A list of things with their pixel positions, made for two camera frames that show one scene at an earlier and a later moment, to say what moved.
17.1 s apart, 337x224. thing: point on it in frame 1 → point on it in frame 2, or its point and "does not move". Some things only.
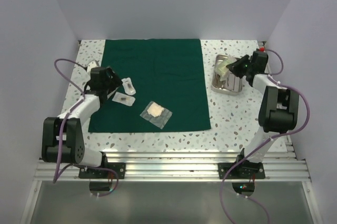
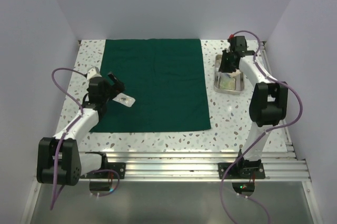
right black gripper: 234,67 → 224,68
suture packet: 124,99 does not move
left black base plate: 94,173 does not move
